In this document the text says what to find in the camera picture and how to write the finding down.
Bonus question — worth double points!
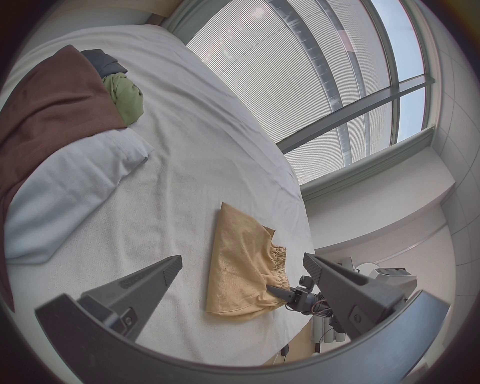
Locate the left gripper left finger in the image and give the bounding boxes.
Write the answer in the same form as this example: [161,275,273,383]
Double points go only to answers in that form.
[77,255,184,343]

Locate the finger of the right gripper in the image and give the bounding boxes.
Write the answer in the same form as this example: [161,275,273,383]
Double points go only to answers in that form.
[264,283,294,301]

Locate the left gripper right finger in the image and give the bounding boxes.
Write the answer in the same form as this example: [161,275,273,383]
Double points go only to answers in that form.
[303,252,406,341]

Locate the mustard yellow shorts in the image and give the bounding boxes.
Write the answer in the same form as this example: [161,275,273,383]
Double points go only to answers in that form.
[205,202,292,322]

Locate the bed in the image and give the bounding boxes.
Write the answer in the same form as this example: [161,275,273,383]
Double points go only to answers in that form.
[0,0,316,367]

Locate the pale blue garment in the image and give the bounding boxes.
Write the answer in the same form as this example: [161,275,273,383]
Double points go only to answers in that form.
[3,127,155,265]

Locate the green garment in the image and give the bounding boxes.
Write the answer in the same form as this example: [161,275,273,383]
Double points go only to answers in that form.
[102,72,145,126]

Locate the brown garment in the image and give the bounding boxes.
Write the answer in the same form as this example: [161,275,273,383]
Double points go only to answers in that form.
[0,45,129,313]

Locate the window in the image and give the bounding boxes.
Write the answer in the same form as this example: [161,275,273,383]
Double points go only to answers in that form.
[185,0,436,184]

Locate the black garment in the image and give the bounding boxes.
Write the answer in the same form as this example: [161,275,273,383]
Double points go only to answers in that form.
[80,49,129,78]

